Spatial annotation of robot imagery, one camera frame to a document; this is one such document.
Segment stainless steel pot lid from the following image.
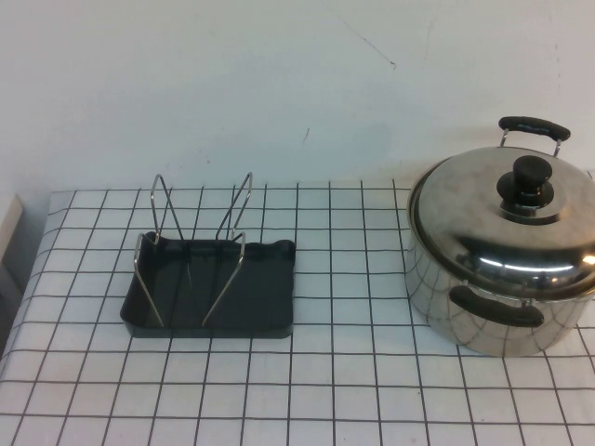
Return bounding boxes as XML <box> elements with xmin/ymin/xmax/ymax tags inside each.
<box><xmin>407</xmin><ymin>146</ymin><xmax>595</xmax><ymax>301</ymax></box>

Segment white black-grid tablecloth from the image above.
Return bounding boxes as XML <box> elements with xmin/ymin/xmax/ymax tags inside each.
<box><xmin>0</xmin><ymin>179</ymin><xmax>595</xmax><ymax>446</ymax></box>

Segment pale furniture panel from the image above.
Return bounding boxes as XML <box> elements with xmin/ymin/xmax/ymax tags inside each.
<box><xmin>0</xmin><ymin>193</ymin><xmax>23</xmax><ymax>301</ymax></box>

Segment black tray wire lid rack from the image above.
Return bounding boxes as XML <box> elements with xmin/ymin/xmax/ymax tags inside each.
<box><xmin>119</xmin><ymin>172</ymin><xmax>298</xmax><ymax>339</ymax></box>

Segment stainless steel pot black handles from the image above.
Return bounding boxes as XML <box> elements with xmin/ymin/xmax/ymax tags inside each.
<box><xmin>404</xmin><ymin>115</ymin><xmax>595</xmax><ymax>359</ymax></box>

